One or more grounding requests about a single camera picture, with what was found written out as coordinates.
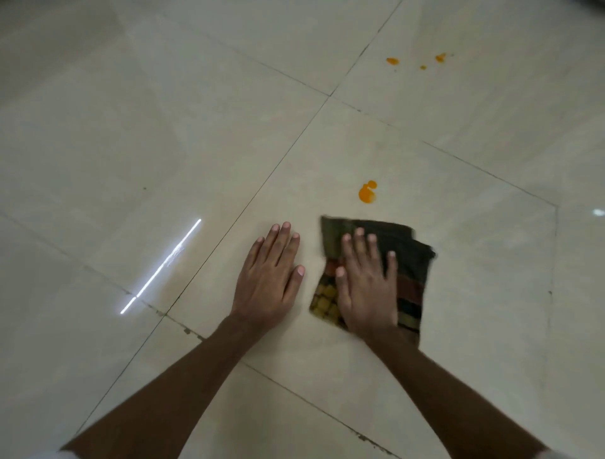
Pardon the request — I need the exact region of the person's right forearm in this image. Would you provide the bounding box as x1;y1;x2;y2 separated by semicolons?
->
349;326;551;459

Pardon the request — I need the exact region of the dark checked cleaning cloth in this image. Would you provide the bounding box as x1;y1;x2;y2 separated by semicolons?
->
309;216;437;349

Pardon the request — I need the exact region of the person's left forearm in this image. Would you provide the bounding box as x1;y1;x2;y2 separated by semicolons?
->
60;313;286;459

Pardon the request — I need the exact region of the person's left hand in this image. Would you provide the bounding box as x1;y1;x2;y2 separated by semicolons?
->
230;221;306;328

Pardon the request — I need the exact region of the person's right hand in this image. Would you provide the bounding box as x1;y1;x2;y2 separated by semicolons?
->
335;227;400;339

